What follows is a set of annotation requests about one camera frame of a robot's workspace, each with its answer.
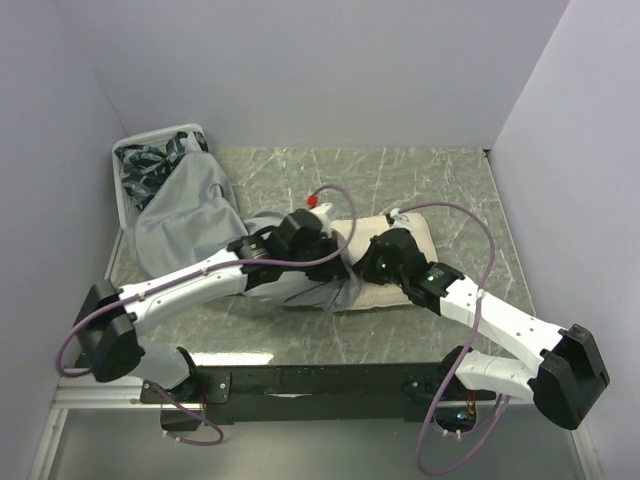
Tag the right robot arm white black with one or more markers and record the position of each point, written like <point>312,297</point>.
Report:
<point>560,370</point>

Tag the dark patterned cloth in basket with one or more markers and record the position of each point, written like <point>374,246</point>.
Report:
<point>145,168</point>

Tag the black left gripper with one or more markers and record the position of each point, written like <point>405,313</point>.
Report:
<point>333,269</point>

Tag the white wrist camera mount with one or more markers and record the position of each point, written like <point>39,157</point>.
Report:
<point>324,211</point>
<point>397,220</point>

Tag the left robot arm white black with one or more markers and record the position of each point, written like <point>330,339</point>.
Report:
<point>292,263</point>

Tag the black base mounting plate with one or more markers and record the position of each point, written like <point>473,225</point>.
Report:
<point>263,393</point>

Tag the cream pillow with bear print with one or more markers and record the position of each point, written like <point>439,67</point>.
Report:
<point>380,295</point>

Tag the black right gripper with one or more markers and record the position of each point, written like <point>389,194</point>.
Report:
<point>364,266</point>

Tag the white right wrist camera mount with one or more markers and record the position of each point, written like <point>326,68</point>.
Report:
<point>397,220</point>

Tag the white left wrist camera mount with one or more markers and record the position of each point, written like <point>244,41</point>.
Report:
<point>324,211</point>

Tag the grey pillowcase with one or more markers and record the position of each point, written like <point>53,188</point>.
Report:
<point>195,214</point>

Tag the white plastic basket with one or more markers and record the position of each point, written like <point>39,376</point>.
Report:
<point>127,212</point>

